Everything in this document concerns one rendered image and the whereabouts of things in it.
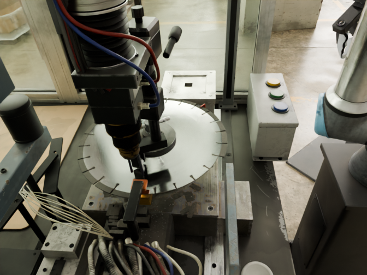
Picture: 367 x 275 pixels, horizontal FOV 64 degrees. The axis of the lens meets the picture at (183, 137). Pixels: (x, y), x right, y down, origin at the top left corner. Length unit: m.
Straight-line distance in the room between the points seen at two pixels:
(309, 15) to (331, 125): 3.25
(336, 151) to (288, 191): 0.87
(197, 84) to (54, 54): 0.54
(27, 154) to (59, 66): 0.65
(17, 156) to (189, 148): 0.35
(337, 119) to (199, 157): 0.37
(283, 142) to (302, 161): 1.14
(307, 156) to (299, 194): 0.32
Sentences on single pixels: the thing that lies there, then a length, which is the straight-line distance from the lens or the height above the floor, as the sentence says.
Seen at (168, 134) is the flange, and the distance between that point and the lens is 0.70.
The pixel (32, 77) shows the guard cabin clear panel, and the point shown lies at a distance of 1.33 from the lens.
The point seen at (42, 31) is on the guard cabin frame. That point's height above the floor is 1.05.
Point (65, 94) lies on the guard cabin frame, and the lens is 1.29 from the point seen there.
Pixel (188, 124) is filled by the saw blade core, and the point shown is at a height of 0.95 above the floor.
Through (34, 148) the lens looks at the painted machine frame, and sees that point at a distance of 0.64.
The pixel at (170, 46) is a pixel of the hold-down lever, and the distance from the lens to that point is 0.51.
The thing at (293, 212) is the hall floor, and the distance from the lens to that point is 1.79.
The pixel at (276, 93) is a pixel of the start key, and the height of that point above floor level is 0.91.
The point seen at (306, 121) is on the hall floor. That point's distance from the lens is 2.41.
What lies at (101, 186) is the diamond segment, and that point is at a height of 0.95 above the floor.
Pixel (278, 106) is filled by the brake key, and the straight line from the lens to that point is 0.90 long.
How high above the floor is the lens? 1.41
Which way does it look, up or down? 41 degrees down
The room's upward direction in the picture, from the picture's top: 4 degrees counter-clockwise
